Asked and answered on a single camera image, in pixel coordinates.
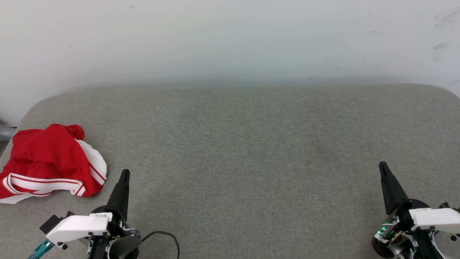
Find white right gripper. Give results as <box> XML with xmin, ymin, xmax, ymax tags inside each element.
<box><xmin>374</xmin><ymin>161</ymin><xmax>460</xmax><ymax>241</ymax></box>

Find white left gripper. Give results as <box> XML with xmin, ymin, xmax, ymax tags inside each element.
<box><xmin>46</xmin><ymin>169</ymin><xmax>141</xmax><ymax>249</ymax></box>

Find red white basketball jersey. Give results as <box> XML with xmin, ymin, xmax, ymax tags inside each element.
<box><xmin>0</xmin><ymin>124</ymin><xmax>107</xmax><ymax>204</ymax></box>

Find grey fabric sofa cushion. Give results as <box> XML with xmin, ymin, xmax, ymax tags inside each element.
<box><xmin>0</xmin><ymin>84</ymin><xmax>460</xmax><ymax>259</ymax></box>

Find thin black cable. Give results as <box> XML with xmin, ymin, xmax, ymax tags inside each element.
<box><xmin>141</xmin><ymin>231</ymin><xmax>180</xmax><ymax>259</ymax></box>

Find teal cable connector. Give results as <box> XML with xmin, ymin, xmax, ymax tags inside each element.
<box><xmin>29</xmin><ymin>239</ymin><xmax>55</xmax><ymax>259</ymax></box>

